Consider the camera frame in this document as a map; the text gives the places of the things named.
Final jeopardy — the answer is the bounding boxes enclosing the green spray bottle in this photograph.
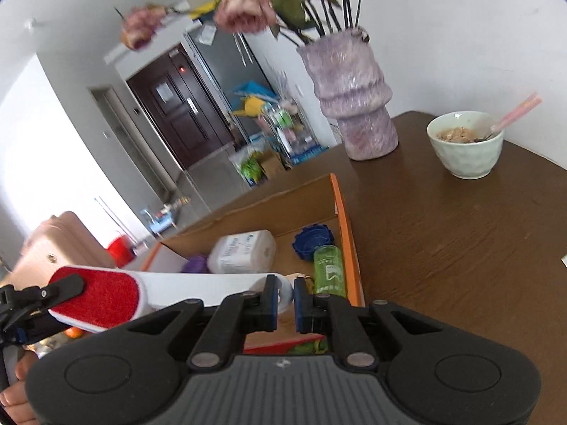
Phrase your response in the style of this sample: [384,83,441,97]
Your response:
[313,245,346,298]

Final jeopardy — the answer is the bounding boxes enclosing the blue plastic lid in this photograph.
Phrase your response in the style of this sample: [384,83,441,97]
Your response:
[292,223,335,261]

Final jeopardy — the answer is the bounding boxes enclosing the purple plastic lid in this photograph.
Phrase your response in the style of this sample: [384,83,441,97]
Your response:
[181,254,209,274]

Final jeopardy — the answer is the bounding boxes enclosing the white red lint brush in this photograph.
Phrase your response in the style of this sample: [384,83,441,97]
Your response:
[45,266,270,334]

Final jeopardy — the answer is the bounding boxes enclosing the clear plastic swab container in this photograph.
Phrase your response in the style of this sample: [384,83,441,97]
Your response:
[207,229,277,274]

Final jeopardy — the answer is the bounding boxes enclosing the person's left hand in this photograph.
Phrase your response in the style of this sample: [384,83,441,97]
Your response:
[1,351,39,425]

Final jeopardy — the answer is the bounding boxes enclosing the orange fruit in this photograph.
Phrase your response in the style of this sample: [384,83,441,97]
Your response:
[64,327,85,340]

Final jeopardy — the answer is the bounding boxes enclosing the pink suitcase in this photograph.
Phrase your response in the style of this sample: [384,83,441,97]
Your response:
[6,211,115,289]

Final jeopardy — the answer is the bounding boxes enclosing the red cardboard box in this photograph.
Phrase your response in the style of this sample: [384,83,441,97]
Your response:
[141,172,366,356]

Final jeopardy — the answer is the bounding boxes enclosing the brown cardboard box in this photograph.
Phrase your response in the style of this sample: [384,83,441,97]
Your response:
[259,152,285,180]

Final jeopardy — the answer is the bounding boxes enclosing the pale green bowl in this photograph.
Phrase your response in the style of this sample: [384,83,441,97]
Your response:
[426,110,504,180]

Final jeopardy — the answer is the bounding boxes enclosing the yellow watering can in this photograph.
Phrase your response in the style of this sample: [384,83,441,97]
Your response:
[232,95,266,118]

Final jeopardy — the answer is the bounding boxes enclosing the purple ceramic vase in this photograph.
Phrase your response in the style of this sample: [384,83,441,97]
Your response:
[297,27,399,161]

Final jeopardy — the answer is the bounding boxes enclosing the dark front door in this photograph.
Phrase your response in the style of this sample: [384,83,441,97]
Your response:
[127,44,234,170]

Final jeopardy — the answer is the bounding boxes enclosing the grey refrigerator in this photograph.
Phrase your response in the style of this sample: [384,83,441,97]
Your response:
[185,22,277,139]

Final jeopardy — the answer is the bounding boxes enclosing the pink spoon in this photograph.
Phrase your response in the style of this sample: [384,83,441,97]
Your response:
[490,93,542,134]

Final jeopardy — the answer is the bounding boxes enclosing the dried pink roses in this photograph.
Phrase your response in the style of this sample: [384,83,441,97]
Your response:
[115,0,362,52]

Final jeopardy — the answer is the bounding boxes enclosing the wire storage rack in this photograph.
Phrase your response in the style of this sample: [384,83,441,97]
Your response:
[262,99,325,166]

